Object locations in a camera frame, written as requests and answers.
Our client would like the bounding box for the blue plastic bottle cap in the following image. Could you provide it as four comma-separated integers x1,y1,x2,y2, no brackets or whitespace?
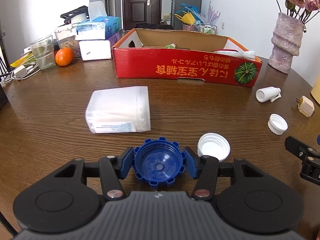
132,137,186,188

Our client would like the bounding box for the large white bottle cap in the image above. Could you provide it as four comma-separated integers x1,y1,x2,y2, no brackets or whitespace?
197,133,231,162

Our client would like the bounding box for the small white ribbed cap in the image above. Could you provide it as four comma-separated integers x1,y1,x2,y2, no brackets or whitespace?
267,113,288,135

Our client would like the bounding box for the beige power plug adapter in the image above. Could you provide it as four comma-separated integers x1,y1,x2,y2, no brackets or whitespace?
296,96,315,118

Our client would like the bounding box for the translucent plastic swab box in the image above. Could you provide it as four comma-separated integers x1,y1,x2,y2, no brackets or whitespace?
85,86,151,133

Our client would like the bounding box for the yellow object at edge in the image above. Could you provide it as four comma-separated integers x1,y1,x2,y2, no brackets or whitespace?
310,75,320,104

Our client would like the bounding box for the small white plastic bottle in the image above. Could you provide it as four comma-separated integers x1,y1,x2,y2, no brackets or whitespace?
255,87,281,103

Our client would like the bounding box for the red cardboard box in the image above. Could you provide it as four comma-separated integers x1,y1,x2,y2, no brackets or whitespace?
113,29,263,87

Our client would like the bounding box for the pink textured vase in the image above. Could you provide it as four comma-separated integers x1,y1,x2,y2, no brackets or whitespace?
268,12,305,74

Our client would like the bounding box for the white container in box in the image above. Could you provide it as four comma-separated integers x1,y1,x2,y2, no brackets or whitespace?
214,50,255,60

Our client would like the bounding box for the white purple tissue pack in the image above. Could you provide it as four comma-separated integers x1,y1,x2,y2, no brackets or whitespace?
79,32,120,61

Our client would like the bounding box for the orange fruit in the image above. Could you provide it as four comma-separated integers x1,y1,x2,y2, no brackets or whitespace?
55,47,74,67

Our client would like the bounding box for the green bottle in box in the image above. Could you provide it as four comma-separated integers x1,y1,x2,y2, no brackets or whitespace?
165,43,176,49

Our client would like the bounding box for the clear jar with grains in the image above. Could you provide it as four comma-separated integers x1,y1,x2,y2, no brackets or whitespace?
54,24,81,58

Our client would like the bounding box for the clear drinking glass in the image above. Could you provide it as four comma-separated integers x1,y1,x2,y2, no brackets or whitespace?
30,35,55,70

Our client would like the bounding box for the yellow paper packet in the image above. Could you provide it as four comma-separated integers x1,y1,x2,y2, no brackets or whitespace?
10,52,34,68

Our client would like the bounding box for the blue tissue pack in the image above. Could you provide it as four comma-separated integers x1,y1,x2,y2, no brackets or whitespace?
75,1,121,41

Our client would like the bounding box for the glass cup rack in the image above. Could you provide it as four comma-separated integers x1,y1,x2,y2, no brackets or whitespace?
193,21,217,35

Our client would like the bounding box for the yellow blue toy cluster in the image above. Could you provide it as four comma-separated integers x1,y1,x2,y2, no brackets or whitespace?
174,3,203,25

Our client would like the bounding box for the black white headset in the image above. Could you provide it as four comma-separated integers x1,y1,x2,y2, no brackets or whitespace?
60,5,89,24

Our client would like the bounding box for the dark brown door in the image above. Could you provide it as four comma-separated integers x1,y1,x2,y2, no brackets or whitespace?
123,0,161,30

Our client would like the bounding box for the white charger with cable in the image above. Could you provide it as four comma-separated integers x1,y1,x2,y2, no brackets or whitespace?
4,62,40,83

